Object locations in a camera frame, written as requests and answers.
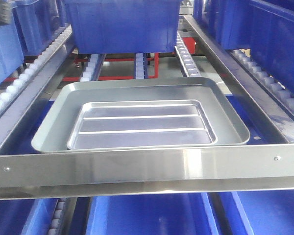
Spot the blue bin right shelf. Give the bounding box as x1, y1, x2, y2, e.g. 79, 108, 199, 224
194, 0, 294, 95

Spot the steel divider rail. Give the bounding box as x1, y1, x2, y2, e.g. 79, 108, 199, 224
0, 37, 74, 154
183, 15, 294, 143

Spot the left white roller track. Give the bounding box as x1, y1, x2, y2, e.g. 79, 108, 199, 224
79, 54, 106, 82

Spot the blue bin lower left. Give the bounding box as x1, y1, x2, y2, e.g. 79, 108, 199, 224
0, 198, 58, 235

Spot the blue bin centre back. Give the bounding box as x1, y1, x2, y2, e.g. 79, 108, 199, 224
64, 0, 180, 54

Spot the light blue bin left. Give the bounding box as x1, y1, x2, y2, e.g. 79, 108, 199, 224
0, 1, 24, 83

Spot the left steel divider rail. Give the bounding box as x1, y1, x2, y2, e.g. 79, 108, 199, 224
0, 37, 74, 154

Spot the blue bin lower right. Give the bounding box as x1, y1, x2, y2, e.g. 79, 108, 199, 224
219, 190, 294, 235

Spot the far right roller track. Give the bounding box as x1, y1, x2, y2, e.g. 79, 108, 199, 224
231, 49, 294, 115

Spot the far left roller track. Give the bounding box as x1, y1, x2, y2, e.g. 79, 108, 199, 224
0, 24, 73, 114

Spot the right steel divider rail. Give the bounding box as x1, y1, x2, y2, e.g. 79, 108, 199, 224
183, 15, 294, 143

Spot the silver ribbed metal tray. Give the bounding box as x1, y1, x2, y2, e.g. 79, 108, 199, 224
67, 99, 218, 150

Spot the large silver flat tray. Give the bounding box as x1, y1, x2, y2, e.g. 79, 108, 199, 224
32, 77, 250, 153

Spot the right white roller track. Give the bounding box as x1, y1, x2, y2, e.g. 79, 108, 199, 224
174, 32, 201, 77

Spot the blue bin lower centre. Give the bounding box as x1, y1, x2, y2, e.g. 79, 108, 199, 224
85, 193, 221, 235

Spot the red floor frame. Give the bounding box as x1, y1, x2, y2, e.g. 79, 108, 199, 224
0, 36, 197, 84

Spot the white roller track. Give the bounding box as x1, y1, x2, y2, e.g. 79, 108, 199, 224
174, 32, 201, 77
134, 53, 148, 79
79, 54, 106, 82

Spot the blue bin back left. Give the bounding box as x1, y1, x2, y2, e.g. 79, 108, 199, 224
12, 0, 66, 56

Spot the centre white roller track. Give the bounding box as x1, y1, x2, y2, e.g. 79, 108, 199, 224
134, 53, 148, 79

